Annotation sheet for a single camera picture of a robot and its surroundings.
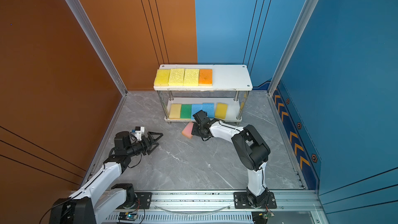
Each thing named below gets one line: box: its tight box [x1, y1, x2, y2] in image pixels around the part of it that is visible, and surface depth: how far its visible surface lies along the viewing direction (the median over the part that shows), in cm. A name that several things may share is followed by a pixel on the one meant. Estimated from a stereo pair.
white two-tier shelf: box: [153, 64, 253, 124], surface depth 83 cm
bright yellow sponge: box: [153, 68, 171, 87], surface depth 79 cm
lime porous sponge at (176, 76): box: [167, 68, 186, 87], surface depth 79 cm
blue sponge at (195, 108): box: [190, 103, 204, 121], surface depth 102 cm
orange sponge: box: [198, 68, 213, 87], surface depth 79 cm
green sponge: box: [179, 103, 192, 120], surface depth 100 cm
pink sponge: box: [181, 121, 194, 139], surface depth 98 cm
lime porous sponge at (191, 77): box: [182, 68, 200, 87], surface depth 79 cm
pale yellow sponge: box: [168, 103, 182, 120], surface depth 100 cm
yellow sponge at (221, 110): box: [215, 102, 229, 120], surface depth 104 cm
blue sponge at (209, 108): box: [202, 102, 216, 119], surface depth 104 cm
